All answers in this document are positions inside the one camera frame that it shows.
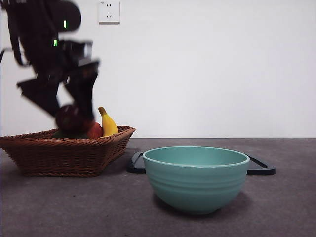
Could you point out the black rectangular tray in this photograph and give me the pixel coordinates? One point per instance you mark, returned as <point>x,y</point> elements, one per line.
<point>260,170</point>

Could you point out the yellow banana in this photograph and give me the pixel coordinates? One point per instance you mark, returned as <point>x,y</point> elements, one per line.
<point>109,124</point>

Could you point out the teal ribbed bowl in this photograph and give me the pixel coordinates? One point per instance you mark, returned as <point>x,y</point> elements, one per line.
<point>195,187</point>

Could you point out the brown wicker basket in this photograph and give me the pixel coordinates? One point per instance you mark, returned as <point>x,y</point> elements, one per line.
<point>61,158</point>

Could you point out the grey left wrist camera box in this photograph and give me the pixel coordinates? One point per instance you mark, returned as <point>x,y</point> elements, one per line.
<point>82,51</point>

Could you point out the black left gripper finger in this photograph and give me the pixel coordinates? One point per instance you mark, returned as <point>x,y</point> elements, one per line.
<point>40,95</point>
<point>85,91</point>

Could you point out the dark purple plum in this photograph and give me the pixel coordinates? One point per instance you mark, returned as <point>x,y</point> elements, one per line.
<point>69,119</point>

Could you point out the green mango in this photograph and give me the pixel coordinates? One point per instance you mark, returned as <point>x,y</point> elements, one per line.
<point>66,135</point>

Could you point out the red apple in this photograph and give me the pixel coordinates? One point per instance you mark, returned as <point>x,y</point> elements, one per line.
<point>96,132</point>

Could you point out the white wall socket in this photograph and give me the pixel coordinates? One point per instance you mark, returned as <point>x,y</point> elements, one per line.
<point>109,12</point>

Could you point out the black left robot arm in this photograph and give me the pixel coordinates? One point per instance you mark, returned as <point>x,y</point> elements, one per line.
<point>37,29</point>

